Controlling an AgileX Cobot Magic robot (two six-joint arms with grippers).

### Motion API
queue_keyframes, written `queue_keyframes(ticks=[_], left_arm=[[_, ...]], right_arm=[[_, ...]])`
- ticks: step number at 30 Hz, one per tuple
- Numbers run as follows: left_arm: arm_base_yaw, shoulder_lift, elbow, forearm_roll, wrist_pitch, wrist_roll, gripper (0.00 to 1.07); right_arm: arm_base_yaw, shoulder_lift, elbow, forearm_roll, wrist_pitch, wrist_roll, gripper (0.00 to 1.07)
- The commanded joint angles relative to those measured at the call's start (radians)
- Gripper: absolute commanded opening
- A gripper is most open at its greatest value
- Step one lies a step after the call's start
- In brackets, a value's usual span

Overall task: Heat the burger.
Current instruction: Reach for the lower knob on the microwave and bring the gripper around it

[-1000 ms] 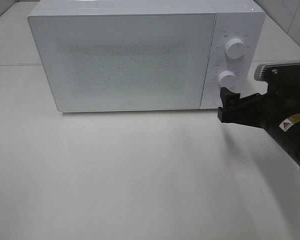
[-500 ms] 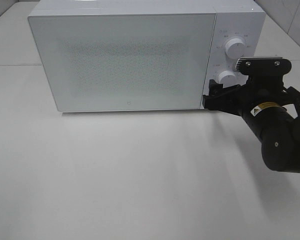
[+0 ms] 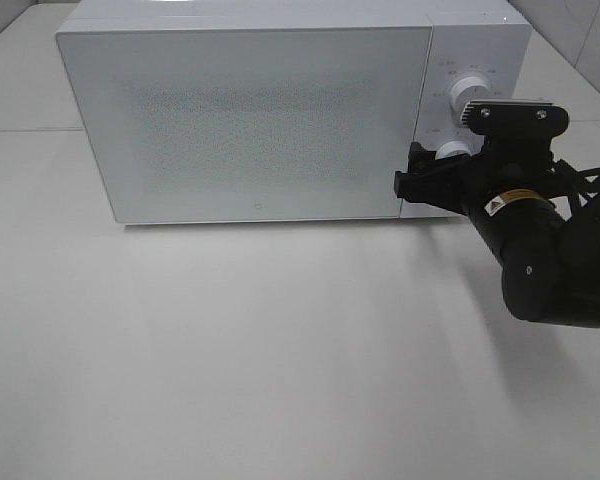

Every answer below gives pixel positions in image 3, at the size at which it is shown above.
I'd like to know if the white microwave door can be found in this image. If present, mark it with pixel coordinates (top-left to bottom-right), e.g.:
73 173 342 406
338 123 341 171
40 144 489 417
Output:
57 27 431 225

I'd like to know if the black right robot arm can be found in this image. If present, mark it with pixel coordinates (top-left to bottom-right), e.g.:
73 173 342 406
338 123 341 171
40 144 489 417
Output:
394 100 600 328

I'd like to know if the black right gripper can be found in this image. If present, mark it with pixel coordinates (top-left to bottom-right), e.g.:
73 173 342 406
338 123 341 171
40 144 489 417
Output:
393 99 570 270

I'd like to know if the white microwave knob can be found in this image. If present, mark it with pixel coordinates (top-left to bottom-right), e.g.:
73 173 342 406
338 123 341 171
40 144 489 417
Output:
435 140 471 160
448 72 491 121

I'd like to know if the white microwave oven body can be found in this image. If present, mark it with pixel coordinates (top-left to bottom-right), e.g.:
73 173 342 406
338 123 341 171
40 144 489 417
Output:
55 1 531 219

